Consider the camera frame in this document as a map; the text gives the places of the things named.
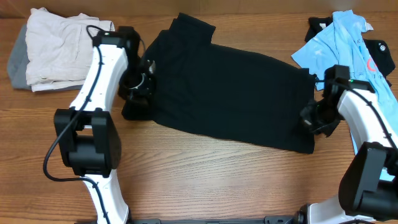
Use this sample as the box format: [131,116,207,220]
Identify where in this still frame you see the plain black t-shirt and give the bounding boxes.
[121,12,317,155]

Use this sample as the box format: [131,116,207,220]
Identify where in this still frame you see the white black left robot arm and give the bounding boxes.
[43,26,155,223]

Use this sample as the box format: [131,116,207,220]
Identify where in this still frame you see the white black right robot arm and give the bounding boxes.
[293,65,397,223]

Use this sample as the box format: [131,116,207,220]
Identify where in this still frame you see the light blue t-shirt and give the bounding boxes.
[292,10,397,132]

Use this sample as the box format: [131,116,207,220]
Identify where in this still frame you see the folded beige shorts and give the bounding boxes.
[25,7,115,91]

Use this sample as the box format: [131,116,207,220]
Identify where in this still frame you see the black logo t-shirt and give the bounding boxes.
[304,17,396,78]

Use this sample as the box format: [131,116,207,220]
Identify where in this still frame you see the folded grey garment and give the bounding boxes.
[7,24,82,91]

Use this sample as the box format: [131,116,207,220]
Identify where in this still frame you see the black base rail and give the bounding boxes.
[127,215,294,224]

